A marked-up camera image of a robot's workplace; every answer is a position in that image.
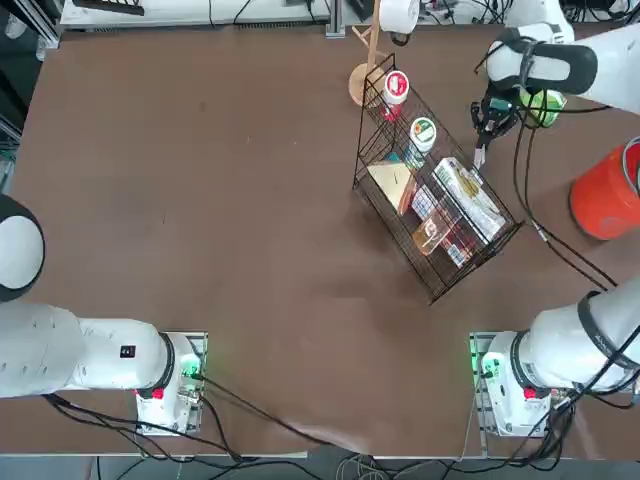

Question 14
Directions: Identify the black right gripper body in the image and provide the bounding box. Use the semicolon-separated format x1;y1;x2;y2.
481;96;519;130

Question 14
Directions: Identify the amber clear packet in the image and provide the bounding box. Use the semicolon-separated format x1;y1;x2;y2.
413;213;454;258

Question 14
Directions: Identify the long red white box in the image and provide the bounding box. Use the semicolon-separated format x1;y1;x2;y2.
409;183;475;267

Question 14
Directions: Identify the wooden roll stand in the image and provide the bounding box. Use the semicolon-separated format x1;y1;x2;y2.
348;0;387;107

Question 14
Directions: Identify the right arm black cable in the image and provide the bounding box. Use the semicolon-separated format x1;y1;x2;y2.
472;29;640;416

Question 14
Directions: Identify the black cable on table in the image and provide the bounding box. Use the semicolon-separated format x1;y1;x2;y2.
192;372;374;454
42;393;242;462

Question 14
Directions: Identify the white cable tray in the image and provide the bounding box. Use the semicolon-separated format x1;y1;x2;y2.
59;0;332;27

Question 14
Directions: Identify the orange bin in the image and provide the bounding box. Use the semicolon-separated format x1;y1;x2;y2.
569;137;640;241

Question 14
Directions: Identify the black slotted strip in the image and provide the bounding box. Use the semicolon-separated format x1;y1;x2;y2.
72;0;147;17

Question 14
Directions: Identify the red label jar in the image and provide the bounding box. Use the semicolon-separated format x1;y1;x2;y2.
382;69;413;124

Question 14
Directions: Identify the green tissue pack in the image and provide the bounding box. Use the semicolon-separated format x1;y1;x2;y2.
517;87;569;129

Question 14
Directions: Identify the white cracker box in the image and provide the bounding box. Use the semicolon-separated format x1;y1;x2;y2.
431;156;507;242

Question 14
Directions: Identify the green label jar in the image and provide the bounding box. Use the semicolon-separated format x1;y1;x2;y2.
402;116;438;170

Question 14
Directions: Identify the wrapped sandwich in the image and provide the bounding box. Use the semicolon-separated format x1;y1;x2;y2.
366;160;419;217

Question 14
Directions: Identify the black wire rack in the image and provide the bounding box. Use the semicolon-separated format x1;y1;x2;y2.
352;52;526;306

